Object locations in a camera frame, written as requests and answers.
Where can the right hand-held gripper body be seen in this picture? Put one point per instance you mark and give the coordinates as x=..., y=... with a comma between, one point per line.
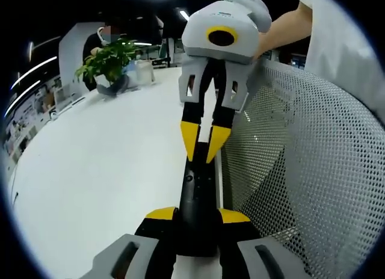
x=198, y=29

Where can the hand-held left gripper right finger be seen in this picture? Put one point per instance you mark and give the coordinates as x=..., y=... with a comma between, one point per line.
x=237, y=231

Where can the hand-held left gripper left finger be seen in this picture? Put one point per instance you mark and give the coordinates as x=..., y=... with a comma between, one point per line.
x=150, y=231

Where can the black remote control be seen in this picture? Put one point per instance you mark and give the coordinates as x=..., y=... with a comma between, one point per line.
x=198, y=194

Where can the ceiling light strip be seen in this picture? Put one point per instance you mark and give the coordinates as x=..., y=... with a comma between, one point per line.
x=31, y=50
x=33, y=69
x=184, y=14
x=21, y=97

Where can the green panel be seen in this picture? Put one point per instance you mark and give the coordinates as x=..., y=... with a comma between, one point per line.
x=164, y=49

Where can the clear plastic container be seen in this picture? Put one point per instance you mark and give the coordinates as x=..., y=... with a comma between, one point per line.
x=144, y=73

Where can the blue plastic bag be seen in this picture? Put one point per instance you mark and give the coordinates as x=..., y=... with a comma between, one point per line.
x=130, y=68

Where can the black plant pot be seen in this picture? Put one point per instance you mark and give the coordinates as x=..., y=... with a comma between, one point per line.
x=115, y=87

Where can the green potted plant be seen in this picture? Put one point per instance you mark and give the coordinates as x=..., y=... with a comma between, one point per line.
x=111, y=59

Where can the person in white shirt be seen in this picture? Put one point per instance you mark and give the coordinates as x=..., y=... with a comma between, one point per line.
x=337, y=35

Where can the white background counter row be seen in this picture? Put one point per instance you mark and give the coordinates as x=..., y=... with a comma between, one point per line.
x=39, y=110

